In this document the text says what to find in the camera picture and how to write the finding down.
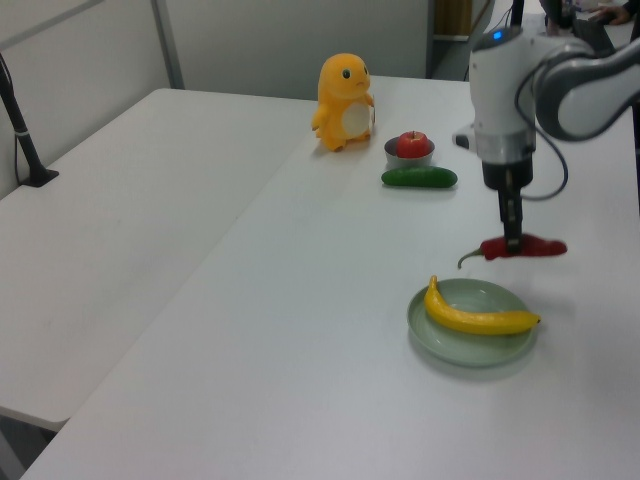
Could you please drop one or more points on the orange plush toy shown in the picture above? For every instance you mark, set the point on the orange plush toy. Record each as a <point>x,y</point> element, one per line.
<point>340,100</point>

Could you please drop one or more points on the yellow plush hang tag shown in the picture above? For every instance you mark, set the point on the yellow plush hang tag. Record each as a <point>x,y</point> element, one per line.
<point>373,115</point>

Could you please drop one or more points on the yellow toy banana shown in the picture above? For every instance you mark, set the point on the yellow toy banana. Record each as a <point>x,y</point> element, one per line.
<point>475,322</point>

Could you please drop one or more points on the wooden panel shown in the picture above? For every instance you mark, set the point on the wooden panel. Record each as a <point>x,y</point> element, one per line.
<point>452,17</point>

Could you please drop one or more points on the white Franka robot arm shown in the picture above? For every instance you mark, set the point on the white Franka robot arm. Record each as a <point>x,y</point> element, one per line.
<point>500,90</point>

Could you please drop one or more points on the black stand pole with base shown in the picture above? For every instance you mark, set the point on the black stand pole with base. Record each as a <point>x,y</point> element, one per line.
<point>20,130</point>

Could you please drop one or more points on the small grey bowl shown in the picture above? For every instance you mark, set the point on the small grey bowl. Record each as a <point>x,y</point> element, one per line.
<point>407,163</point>

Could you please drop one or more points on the red toy chili pepper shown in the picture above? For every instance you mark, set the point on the red toy chili pepper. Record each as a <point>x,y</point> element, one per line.
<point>542,247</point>

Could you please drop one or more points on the red toy apple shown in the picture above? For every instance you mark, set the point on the red toy apple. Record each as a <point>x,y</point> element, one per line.
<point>412,146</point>

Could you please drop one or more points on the green toy cucumber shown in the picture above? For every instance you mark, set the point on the green toy cucumber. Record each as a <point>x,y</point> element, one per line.
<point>420,178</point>

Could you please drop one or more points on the pale green plastic plate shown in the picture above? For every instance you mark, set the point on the pale green plastic plate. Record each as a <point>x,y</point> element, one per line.
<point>475,351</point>

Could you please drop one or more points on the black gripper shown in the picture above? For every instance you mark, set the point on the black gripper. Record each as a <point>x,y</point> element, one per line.
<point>507,175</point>

